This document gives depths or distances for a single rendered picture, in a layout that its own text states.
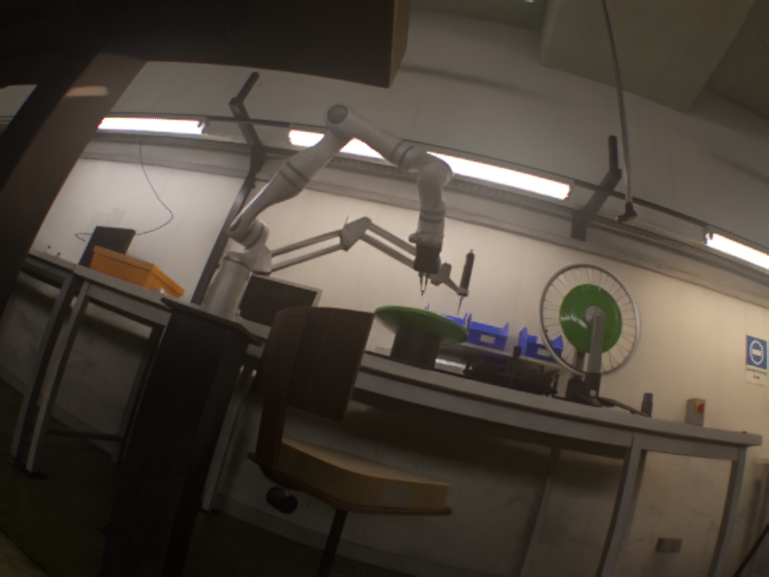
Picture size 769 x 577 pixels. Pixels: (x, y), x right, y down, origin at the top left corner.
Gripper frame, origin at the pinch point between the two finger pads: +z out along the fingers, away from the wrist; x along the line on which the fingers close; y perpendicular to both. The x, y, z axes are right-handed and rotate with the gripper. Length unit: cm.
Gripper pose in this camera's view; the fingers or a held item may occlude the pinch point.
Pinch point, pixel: (422, 292)
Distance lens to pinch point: 121.1
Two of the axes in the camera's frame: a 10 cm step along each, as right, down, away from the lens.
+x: -9.5, -2.0, 2.3
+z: -0.4, 8.3, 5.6
